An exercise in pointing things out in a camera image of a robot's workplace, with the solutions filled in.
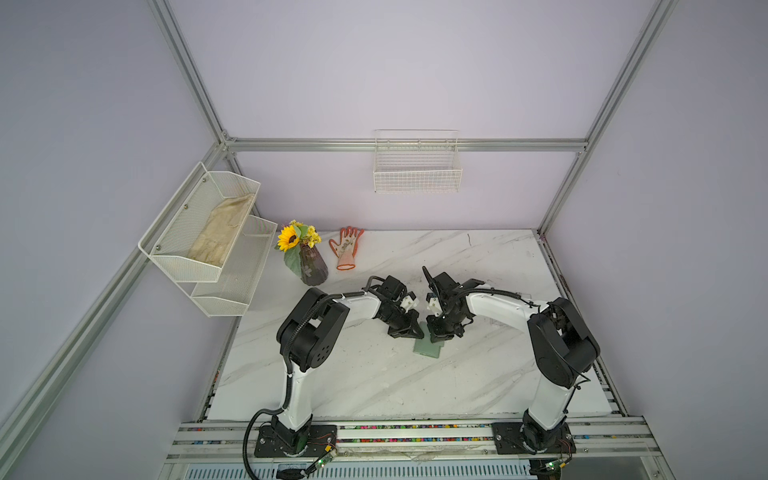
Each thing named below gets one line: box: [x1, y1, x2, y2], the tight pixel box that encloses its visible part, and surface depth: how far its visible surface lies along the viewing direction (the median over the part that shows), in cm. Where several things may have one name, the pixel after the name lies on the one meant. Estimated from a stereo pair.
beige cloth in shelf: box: [186, 193, 255, 267], surface depth 80 cm
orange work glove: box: [329, 226, 365, 271], surface depth 116 cm
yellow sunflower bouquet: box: [274, 219, 322, 262], surface depth 87 cm
